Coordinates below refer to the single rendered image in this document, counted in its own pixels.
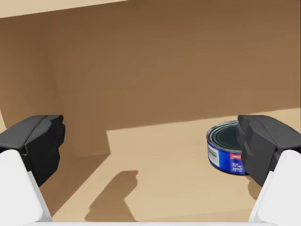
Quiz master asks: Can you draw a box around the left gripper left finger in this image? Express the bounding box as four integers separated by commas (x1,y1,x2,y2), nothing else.
0,114,66,226

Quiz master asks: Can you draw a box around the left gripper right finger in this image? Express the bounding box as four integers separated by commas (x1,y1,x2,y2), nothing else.
235,114,301,226

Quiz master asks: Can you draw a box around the blue flat can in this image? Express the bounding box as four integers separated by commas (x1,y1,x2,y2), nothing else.
206,120,250,176

